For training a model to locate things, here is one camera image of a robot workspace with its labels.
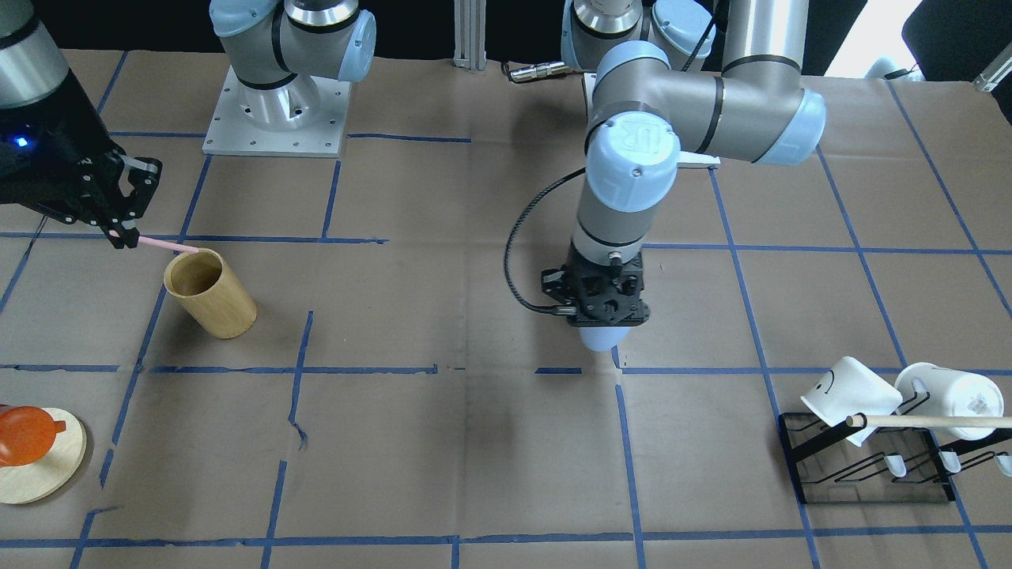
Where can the bamboo cylinder holder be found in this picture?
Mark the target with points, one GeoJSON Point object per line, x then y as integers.
{"type": "Point", "coordinates": [207, 288]}

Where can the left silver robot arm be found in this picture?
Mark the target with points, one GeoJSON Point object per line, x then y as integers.
{"type": "Point", "coordinates": [649, 103]}

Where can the black wire mug rack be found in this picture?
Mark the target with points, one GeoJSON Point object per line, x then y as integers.
{"type": "Point", "coordinates": [898, 464]}

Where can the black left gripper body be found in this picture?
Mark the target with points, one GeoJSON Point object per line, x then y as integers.
{"type": "Point", "coordinates": [555, 285]}

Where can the round wooden stand base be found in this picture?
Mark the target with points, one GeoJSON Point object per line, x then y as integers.
{"type": "Point", "coordinates": [41, 479]}

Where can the white plain mug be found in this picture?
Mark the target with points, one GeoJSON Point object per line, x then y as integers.
{"type": "Point", "coordinates": [930, 390]}

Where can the orange cup on stand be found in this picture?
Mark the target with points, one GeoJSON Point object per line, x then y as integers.
{"type": "Point", "coordinates": [27, 434]}

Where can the white smiley mug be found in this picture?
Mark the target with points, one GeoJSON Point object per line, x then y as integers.
{"type": "Point", "coordinates": [849, 388]}

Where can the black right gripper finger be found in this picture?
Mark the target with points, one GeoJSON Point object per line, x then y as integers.
{"type": "Point", "coordinates": [121, 230]}
{"type": "Point", "coordinates": [138, 183]}

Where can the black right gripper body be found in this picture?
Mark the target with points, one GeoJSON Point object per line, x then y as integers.
{"type": "Point", "coordinates": [59, 126]}

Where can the light blue plastic cup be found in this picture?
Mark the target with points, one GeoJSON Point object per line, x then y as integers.
{"type": "Point", "coordinates": [603, 338]}

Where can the aluminium frame post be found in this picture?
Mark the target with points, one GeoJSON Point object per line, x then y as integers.
{"type": "Point", "coordinates": [469, 20]}

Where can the pink chopstick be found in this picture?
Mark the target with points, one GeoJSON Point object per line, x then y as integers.
{"type": "Point", "coordinates": [166, 245]}

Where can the brown paper table cover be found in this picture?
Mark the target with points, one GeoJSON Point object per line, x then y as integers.
{"type": "Point", "coordinates": [393, 407]}

